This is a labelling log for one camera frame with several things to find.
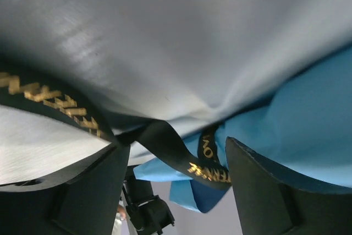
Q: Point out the black ribbon gold lettering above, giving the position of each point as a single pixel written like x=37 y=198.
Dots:
x=37 y=92

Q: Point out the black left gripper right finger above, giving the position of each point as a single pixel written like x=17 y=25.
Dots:
x=273 y=199

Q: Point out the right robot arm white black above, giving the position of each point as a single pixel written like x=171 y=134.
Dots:
x=146 y=212

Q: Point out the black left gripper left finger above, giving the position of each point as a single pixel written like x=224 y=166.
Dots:
x=79 y=199

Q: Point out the blue wrapping paper sheet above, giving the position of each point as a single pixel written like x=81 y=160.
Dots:
x=306 y=126

